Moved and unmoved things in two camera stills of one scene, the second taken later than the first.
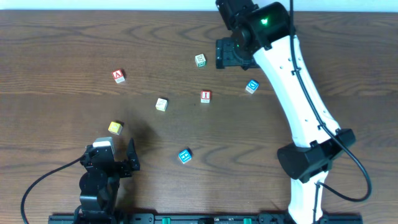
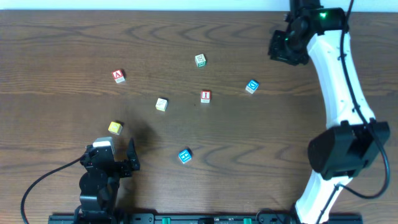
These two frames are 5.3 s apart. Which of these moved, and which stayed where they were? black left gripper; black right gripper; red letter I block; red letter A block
Moved: black right gripper
Stayed: red letter I block; black left gripper; red letter A block
